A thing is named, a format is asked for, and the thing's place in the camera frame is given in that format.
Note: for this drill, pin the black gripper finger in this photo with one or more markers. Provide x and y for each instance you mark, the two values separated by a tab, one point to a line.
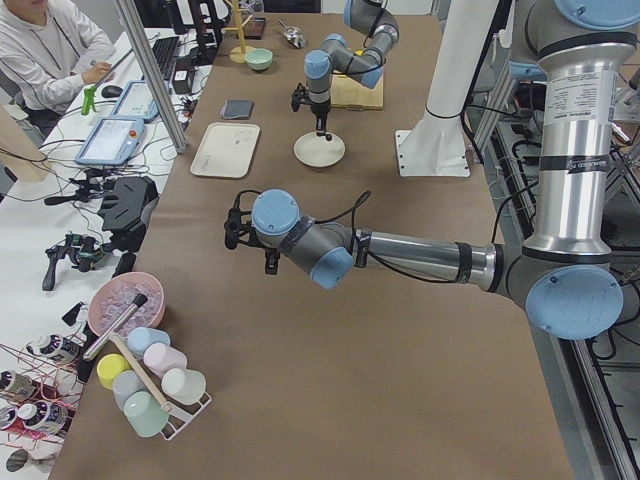
271	269
320	129

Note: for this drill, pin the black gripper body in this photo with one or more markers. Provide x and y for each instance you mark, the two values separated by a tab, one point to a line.
270	260
318	109

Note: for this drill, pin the beige round plate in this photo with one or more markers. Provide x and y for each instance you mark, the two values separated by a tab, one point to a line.
317	151

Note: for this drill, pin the cream rabbit tray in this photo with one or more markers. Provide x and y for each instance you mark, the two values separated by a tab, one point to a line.
226	150

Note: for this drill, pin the bamboo cutting board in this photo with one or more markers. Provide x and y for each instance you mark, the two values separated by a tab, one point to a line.
360	97

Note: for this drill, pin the metal ice scoop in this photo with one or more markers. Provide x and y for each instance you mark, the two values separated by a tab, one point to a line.
293	35

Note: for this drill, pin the mint green bowl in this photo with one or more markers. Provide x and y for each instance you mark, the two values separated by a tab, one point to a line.
259	59

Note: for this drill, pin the folded grey cloth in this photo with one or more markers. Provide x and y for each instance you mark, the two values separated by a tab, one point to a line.
235	109

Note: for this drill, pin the wooden cup tree stand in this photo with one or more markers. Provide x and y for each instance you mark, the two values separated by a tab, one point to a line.
241	17

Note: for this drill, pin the metal muddler with black tip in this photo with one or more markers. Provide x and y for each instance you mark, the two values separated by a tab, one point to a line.
91	352

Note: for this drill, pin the pink cup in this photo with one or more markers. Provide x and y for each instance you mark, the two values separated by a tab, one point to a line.
159	358

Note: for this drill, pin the white cup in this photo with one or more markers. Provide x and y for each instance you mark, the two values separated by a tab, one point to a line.
184	385

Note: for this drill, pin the blue cup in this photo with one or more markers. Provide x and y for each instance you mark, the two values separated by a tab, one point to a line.
141	338

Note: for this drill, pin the black keyboard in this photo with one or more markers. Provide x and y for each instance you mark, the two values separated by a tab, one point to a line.
164	51

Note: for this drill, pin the pink bowl of ice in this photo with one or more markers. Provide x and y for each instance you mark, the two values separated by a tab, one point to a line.
118	294

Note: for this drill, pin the blue teach pendant far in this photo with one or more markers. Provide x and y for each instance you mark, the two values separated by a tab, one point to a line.
136	100

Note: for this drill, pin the blue teach pendant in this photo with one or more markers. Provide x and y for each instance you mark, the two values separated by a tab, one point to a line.
136	100
111	142

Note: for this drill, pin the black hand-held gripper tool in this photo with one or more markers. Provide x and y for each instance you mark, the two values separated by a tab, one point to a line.
84	252

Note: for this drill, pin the grey cup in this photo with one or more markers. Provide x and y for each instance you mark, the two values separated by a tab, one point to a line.
125	385

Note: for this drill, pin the blue teach pendant near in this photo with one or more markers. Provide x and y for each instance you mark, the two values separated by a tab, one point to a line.
111	142

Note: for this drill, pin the yellow cup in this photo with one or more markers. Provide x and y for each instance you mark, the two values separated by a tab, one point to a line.
109	367

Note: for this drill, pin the mint cup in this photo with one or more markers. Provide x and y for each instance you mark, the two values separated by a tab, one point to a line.
145	414

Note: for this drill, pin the black computer mouse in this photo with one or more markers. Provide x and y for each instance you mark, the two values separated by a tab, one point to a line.
111	91

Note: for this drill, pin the person in white hoodie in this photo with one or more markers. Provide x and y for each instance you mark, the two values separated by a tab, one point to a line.
51	50

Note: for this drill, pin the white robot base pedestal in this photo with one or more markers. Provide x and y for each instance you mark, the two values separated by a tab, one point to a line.
435	146

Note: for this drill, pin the white wire cup rack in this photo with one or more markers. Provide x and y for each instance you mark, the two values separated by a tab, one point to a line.
180	415

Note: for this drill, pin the aluminium frame post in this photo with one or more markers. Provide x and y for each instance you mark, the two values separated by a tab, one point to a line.
136	34

